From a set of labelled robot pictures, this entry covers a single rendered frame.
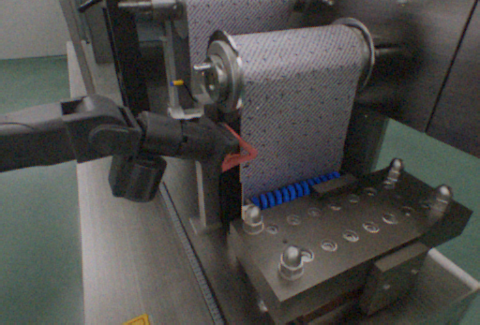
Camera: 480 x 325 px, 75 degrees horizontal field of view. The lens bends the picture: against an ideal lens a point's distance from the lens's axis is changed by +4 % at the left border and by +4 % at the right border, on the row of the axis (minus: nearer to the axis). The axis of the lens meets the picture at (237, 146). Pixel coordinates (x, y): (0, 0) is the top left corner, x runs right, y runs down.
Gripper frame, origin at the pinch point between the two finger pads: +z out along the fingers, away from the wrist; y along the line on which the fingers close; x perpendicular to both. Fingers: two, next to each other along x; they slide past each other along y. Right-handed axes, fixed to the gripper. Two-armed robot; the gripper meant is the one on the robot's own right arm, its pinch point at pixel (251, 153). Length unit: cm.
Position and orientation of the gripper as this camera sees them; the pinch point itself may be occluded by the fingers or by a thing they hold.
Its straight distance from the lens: 52.9
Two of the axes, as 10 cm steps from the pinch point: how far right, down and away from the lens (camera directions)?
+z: 8.1, 1.7, 5.6
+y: 4.4, 4.7, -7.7
